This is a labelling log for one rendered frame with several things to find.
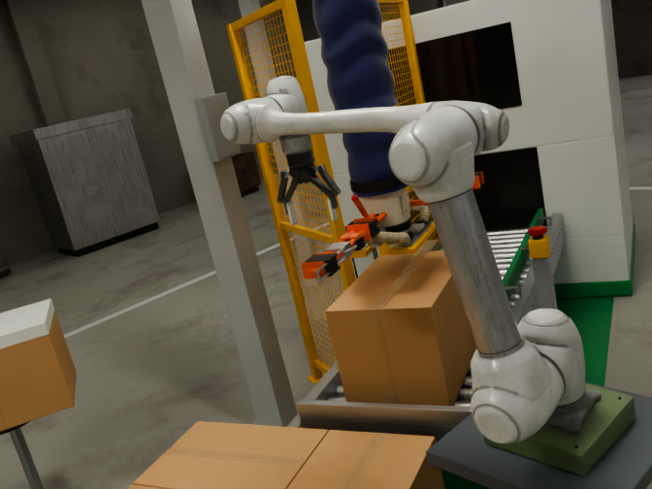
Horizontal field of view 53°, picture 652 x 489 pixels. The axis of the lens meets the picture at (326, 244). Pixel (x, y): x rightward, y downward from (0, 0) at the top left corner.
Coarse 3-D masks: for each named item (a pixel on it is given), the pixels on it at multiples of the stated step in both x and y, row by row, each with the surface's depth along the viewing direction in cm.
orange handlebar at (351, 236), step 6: (414, 204) 245; (420, 204) 244; (426, 204) 243; (372, 216) 237; (378, 216) 233; (384, 216) 237; (378, 222) 231; (348, 234) 217; (354, 234) 216; (360, 234) 217; (342, 240) 214; (348, 240) 217; (354, 240) 212; (336, 252) 201; (342, 252) 203; (312, 270) 190
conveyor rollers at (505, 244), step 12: (492, 240) 404; (504, 240) 401; (516, 240) 397; (504, 252) 377; (504, 264) 359; (528, 264) 352; (504, 276) 342; (468, 372) 255; (468, 384) 247; (468, 396) 238
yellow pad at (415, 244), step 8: (424, 224) 254; (432, 224) 253; (408, 232) 239; (424, 232) 245; (432, 232) 248; (416, 240) 236; (424, 240) 239; (392, 248) 234; (400, 248) 232; (408, 248) 230; (416, 248) 230
